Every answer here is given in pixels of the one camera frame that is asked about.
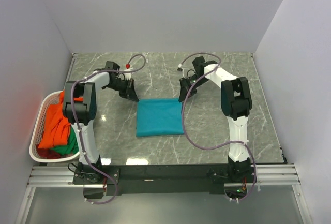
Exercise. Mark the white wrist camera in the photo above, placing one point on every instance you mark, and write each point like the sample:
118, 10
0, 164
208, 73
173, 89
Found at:
186, 72
127, 72

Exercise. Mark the white laundry basket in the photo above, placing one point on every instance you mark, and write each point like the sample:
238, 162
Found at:
39, 131

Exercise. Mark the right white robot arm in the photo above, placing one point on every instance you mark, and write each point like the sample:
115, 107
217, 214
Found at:
235, 102

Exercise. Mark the orange t shirt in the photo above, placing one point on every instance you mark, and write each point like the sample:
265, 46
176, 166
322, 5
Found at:
57, 127

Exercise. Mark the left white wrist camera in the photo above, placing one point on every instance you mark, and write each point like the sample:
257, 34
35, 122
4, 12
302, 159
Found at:
127, 72

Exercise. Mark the teal t shirt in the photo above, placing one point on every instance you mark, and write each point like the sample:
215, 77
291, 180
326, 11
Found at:
159, 117

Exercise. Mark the green t shirt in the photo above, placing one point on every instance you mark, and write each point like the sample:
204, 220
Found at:
71, 148

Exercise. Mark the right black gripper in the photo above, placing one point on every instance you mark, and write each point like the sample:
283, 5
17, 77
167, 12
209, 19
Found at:
185, 89

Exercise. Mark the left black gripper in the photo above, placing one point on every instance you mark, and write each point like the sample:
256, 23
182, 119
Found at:
130, 92

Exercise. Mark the aluminium rail frame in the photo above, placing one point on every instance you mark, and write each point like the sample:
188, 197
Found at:
59, 176

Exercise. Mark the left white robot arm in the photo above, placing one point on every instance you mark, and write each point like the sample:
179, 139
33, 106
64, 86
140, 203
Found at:
80, 104

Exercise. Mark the black base beam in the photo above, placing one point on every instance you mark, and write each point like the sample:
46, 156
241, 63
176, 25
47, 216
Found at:
132, 179

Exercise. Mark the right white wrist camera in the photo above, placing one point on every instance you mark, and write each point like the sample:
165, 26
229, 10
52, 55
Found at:
186, 72

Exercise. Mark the dark red t shirt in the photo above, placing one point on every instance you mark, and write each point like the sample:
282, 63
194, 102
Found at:
48, 154

